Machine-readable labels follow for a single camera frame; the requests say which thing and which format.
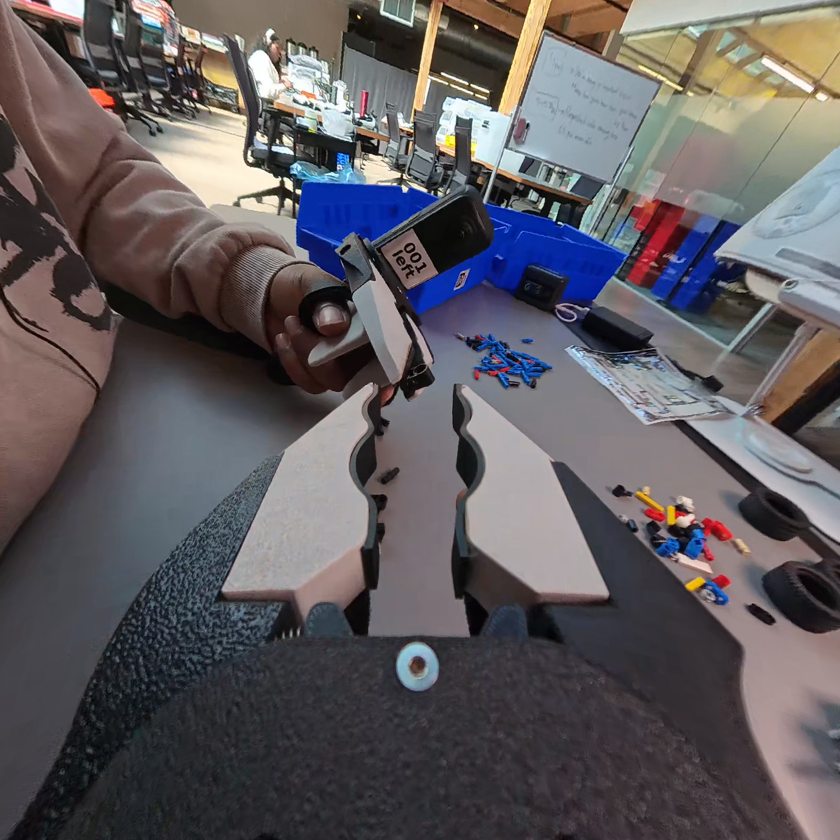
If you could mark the person's left hand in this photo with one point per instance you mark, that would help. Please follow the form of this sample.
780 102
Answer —
292 354

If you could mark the dark red whiteboard eraser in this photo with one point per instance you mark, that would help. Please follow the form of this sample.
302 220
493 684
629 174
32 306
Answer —
522 130

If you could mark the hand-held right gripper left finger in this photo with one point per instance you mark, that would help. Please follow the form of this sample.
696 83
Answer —
295 525

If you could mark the black rubber lego tire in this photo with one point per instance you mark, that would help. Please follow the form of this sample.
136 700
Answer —
751 508
781 590
832 565

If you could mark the blue plastic bin with label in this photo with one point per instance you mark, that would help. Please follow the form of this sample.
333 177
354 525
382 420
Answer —
341 223

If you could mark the pile of blue lego pins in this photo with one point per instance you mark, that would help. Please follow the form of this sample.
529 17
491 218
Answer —
505 361

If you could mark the blue plastic bag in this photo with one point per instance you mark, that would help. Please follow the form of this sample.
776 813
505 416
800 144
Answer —
321 174

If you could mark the black lego connector assembly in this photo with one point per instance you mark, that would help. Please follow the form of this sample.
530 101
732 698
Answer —
420 379

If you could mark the black office chair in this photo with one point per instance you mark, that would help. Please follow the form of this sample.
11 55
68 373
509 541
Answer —
461 151
394 138
148 59
425 144
98 39
237 85

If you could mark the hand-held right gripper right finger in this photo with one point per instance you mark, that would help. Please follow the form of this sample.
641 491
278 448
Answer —
531 531

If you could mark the black plug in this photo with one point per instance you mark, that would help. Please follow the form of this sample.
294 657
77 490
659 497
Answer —
709 382

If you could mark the stack of clear storage boxes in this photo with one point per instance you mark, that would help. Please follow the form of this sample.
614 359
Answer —
489 131

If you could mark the pile of mixed lego pieces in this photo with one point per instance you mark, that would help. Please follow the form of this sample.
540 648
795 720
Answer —
689 538

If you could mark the red blue lockers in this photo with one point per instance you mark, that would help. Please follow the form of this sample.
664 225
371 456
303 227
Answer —
682 249

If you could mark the white round disc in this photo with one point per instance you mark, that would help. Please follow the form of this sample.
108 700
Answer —
778 451

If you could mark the whiteboard on stand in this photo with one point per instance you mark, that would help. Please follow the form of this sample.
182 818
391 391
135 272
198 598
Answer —
590 105

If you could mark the black cube charger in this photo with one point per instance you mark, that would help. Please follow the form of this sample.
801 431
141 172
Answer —
543 289

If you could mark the white flat tray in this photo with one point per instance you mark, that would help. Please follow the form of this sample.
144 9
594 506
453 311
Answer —
728 436

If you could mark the long wooden desk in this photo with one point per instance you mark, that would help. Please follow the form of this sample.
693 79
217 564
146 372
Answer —
558 190

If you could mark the orange object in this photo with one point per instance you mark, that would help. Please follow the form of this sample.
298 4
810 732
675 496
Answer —
105 98

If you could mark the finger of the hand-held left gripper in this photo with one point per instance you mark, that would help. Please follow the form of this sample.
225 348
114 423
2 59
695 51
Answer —
386 328
423 355

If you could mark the wooden post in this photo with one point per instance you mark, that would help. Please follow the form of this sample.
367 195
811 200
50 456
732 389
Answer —
525 59
428 59

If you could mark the black power adapter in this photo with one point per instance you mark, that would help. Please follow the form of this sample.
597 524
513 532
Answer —
617 328

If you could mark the wooden stand leg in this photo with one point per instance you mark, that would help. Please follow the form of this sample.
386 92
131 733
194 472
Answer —
800 374

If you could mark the lego instruction booklet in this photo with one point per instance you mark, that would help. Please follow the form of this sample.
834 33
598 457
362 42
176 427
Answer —
649 387

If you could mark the tan printed hoodie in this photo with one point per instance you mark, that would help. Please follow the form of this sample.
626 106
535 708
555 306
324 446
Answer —
39 394

